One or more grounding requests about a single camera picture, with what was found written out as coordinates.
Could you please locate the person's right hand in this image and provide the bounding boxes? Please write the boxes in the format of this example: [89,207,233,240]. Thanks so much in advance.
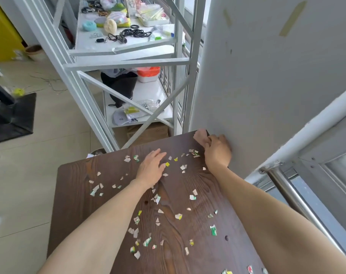
[203,134,233,172]

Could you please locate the person's left hand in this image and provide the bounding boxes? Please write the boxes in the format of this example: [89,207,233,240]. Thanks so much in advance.
[135,148,168,189]

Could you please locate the pink cleaning cloth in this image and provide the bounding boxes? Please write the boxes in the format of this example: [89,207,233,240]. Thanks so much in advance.
[193,129,212,148]

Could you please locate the paper scraps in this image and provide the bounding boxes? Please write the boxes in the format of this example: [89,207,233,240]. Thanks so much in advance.
[89,150,269,274]

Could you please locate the person's left forearm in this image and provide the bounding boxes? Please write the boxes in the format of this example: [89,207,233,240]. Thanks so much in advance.
[37,179,156,274]

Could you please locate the person's right forearm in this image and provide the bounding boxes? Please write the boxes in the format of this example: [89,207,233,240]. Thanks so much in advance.
[210,165,346,274]

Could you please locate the cardboard box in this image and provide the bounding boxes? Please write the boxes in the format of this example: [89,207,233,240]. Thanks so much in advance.
[126,122,169,146]

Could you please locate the white cloth pouch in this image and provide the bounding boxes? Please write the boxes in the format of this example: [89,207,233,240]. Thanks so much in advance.
[113,109,139,126]

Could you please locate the clear packet with yellow item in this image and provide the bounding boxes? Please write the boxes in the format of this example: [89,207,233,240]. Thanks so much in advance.
[122,105,141,116]

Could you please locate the clear crinkled plastic packet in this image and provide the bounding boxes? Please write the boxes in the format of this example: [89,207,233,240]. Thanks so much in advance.
[138,99,162,112]

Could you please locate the steel railing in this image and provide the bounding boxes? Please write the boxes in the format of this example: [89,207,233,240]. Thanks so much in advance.
[258,162,346,260]

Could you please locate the black bag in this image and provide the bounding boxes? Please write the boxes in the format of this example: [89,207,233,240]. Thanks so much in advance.
[101,70,138,108]

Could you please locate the white container with orange lid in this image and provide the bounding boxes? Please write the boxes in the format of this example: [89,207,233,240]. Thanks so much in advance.
[136,67,161,83]

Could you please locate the translucent plastic bag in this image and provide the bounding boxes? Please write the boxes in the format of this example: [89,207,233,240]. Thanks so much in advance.
[101,67,138,79]

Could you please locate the white metal shelf rack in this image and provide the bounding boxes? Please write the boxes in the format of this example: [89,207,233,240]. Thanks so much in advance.
[13,0,207,153]

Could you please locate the frosted window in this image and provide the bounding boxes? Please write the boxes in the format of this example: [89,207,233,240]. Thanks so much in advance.
[322,147,346,197]

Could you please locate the cream soft toy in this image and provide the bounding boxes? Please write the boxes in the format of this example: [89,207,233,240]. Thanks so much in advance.
[103,19,118,35]

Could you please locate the pastel striped pouch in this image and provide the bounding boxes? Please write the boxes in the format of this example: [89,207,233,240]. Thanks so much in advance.
[107,11,131,27]

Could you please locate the beige round pot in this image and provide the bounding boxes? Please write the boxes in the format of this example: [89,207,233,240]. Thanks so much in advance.
[25,45,45,61]

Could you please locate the yellow cabinet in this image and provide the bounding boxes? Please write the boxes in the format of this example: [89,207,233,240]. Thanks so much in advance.
[0,0,25,63]

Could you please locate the grey floor cable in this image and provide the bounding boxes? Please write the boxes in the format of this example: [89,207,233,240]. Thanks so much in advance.
[27,72,68,94]

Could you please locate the pile of black hair ties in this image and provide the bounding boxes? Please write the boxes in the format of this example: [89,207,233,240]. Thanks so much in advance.
[108,27,153,44]

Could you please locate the black table pedestal base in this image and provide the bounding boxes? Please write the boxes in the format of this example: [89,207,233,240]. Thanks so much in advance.
[0,76,37,145]

